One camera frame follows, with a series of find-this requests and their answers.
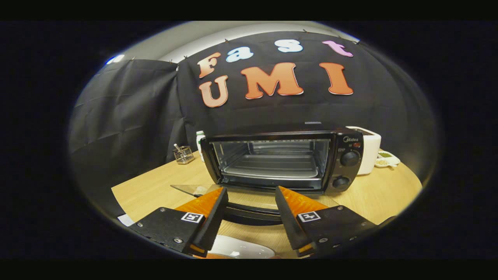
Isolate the white condiment dish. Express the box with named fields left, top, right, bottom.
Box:
left=374, top=150, right=401, bottom=168

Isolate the black toaster oven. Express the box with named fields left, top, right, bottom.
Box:
left=170, top=122, right=364, bottom=227

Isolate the white bottle green label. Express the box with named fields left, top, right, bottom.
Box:
left=196, top=131, right=206, bottom=162

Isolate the wire mesh holder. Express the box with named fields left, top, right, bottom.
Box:
left=173, top=143, right=195, bottom=165

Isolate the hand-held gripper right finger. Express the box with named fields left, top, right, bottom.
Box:
left=275, top=186, right=380, bottom=258

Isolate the white plate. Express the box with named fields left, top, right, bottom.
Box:
left=210, top=234, right=275, bottom=259

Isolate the white bread toaster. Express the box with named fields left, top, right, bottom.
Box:
left=345, top=126, right=382, bottom=175

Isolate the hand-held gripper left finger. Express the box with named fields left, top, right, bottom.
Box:
left=128, top=187, right=229, bottom=258

